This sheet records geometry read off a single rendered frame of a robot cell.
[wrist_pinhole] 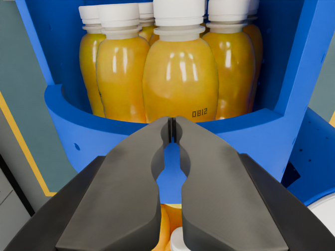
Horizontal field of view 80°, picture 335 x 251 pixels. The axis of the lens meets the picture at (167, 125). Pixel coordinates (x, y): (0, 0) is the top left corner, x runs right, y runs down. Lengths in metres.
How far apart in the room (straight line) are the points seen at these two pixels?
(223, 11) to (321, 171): 0.49
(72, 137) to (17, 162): 2.15
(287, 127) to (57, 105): 0.19
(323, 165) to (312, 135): 0.12
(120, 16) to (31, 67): 1.51
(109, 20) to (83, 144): 0.11
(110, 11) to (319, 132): 0.65
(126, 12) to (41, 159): 2.00
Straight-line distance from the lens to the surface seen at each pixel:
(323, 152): 0.66
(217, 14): 0.22
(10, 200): 2.45
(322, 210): 0.61
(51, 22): 0.28
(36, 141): 2.03
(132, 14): 0.21
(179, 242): 0.36
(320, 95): 1.77
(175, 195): 0.16
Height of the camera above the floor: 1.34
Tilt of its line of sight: 58 degrees down
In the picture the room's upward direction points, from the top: 176 degrees counter-clockwise
